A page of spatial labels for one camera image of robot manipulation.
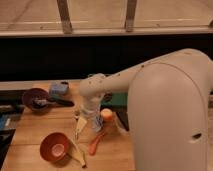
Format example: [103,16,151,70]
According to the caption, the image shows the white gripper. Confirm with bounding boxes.
[76,97,101,135]

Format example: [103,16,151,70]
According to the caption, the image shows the yellow banana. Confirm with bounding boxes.
[69,139,86,168]

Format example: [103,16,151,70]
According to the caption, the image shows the red bowl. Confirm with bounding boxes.
[40,132,70,163]

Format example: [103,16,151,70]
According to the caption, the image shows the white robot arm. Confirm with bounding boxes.
[79,49,213,171]

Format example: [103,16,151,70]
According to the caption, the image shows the silver fork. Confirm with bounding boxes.
[74,110,80,140]

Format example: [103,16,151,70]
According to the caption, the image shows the crumpled blue grey cloth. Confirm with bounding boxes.
[92,115,103,132]

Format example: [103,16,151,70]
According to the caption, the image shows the red apple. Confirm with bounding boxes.
[101,108,114,122]

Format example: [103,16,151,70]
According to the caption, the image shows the orange carrot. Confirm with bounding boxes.
[88,130,106,156]

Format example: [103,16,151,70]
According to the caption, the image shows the dark grape bunch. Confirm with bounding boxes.
[103,93,113,102]

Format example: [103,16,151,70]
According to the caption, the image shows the blue sponge block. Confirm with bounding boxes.
[49,82,69,95]

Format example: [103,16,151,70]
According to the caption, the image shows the black rectangular block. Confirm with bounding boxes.
[116,109,129,131]

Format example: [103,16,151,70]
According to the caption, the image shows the green plastic tray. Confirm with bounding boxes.
[87,73,129,108]

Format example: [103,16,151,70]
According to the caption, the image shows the dark purple bowl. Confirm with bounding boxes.
[22,88,49,112]

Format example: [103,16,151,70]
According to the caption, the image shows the black handled utensil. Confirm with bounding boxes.
[32,98,74,107]

